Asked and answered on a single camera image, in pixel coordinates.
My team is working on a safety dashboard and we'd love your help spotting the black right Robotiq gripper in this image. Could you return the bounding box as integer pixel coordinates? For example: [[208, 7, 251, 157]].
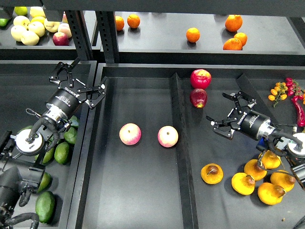
[[206, 91, 272, 140]]

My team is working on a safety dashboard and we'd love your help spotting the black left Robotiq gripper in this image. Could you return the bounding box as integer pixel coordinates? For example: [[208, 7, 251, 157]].
[[46, 57, 107, 116]]

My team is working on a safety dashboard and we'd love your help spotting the yellow pear with brown stem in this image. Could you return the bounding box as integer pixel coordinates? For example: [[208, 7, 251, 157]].
[[201, 163, 224, 185]]

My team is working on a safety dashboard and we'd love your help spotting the green avocado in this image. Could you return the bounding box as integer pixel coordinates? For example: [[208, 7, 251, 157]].
[[64, 127, 77, 145], [54, 142, 70, 165]]

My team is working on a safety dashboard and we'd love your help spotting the yellow pear pile upper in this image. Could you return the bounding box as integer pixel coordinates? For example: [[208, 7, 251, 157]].
[[244, 159, 267, 181]]

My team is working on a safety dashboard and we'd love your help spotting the yellow pear pile bottom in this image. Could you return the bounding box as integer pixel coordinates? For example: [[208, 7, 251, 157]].
[[257, 182, 286, 206]]

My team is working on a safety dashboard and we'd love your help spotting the dark red apple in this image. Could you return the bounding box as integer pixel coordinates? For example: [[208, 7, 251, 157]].
[[190, 88, 208, 108]]

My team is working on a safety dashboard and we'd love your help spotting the bright red apple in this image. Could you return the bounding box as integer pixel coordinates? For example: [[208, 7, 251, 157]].
[[190, 69, 212, 89]]

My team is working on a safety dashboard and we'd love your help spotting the red apple on shelf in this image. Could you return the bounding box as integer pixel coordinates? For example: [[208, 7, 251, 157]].
[[52, 32, 69, 46]]

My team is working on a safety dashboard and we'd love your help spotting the red cherry tomato bunch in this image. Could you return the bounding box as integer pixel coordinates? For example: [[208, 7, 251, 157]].
[[285, 77, 305, 102]]

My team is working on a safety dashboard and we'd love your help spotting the red chili pepper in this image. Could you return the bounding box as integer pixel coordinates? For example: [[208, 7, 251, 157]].
[[291, 99, 305, 127]]

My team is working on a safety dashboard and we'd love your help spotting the pale yellow apple front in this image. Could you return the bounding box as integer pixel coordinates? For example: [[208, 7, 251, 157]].
[[20, 31, 40, 46]]

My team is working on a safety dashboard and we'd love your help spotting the pale yellow apple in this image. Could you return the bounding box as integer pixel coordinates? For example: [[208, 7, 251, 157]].
[[20, 31, 40, 46], [10, 25, 27, 42]]

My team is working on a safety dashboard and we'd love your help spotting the orange at shelf edge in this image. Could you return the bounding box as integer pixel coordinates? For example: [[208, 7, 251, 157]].
[[223, 38, 243, 51]]

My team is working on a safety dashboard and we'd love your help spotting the pink apple left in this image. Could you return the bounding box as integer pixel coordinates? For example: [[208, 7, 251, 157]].
[[119, 123, 142, 146]]

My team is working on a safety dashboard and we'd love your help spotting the pink apple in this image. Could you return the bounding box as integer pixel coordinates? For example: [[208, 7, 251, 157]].
[[119, 123, 142, 146], [157, 125, 178, 148]]

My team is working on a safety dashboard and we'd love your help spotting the pink apple right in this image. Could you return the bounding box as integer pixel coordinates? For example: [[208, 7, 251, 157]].
[[157, 125, 178, 148]]

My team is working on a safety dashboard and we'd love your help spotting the small orange right shelf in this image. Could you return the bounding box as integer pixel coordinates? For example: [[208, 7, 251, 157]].
[[234, 32, 248, 46]]

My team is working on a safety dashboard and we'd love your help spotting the orange on shelf far left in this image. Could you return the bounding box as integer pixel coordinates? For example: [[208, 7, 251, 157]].
[[115, 16, 125, 31]]

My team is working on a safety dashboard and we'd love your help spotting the pale yellow apple left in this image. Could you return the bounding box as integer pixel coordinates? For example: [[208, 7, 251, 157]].
[[10, 25, 27, 42]]

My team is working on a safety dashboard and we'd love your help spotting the orange on shelf middle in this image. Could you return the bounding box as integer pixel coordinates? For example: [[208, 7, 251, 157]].
[[186, 27, 201, 43]]

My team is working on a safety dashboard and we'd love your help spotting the large orange on shelf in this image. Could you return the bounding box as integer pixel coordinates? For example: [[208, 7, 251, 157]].
[[225, 14, 243, 32]]

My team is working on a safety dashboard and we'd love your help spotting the green lime on shelf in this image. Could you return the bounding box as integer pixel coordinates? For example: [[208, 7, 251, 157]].
[[14, 6, 28, 16]]

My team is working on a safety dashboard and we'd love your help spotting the black tray divider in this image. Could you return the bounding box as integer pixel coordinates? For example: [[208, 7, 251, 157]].
[[169, 73, 199, 229]]

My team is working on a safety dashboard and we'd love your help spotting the black shelf upright post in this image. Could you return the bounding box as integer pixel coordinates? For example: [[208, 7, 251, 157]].
[[95, 11, 120, 63]]

